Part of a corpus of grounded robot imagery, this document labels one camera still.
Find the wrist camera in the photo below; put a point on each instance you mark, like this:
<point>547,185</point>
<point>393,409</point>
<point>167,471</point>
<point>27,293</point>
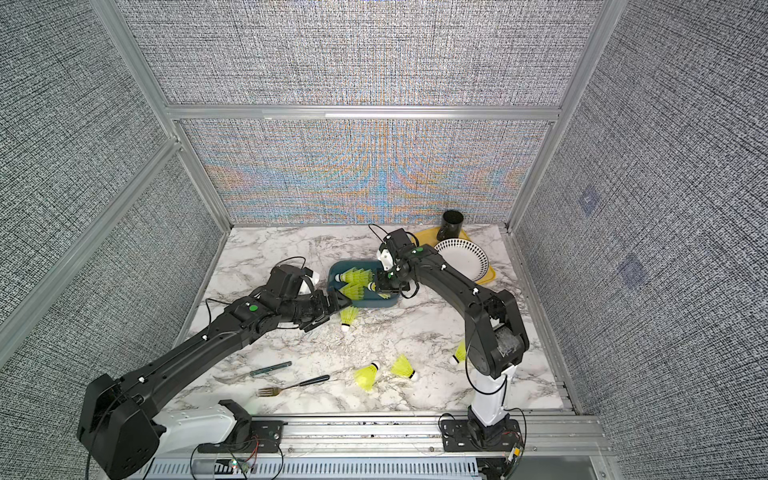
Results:
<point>288,281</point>
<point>393,243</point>

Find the teal pen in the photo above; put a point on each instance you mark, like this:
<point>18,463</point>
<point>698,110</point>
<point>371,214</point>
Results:
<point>270,369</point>

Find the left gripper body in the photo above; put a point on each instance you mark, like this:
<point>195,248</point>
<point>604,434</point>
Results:
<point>311,310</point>

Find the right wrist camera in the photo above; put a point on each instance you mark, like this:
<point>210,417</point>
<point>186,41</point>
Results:
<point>393,243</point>

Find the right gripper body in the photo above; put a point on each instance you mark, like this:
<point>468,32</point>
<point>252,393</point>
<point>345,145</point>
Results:
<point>390,281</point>

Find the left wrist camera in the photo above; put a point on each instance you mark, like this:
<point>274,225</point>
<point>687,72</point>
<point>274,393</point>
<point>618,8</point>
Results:
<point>288,281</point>

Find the aluminium front rail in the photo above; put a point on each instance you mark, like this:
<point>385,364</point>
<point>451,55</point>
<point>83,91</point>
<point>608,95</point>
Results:
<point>399,433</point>

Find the yellow tray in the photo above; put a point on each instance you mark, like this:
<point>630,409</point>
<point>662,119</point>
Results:
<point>429,237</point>

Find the black cup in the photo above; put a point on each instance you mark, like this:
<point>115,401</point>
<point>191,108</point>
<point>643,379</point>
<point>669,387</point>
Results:
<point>451,225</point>

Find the yellow shuttlecock right edge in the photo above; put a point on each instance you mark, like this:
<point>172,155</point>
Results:
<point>460,353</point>

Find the black handled fork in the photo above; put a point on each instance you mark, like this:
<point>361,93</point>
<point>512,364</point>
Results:
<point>274,391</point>

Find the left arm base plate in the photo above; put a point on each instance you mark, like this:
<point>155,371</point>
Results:
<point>262,436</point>

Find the yellow shuttlecock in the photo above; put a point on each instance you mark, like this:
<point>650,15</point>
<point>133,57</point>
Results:
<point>403,368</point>
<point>355,276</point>
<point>365,377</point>
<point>347,317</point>
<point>360,292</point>

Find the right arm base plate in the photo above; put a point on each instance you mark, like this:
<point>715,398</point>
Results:
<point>469,435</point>

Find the teal storage box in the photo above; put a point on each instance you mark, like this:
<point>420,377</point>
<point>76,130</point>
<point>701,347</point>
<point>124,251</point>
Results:
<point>373,265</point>

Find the white patterned bowl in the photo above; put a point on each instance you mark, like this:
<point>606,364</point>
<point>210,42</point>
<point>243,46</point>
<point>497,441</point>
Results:
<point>453,251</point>

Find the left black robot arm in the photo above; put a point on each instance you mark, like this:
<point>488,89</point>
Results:
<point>116,423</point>

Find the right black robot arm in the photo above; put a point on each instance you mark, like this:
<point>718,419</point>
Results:
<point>494,333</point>

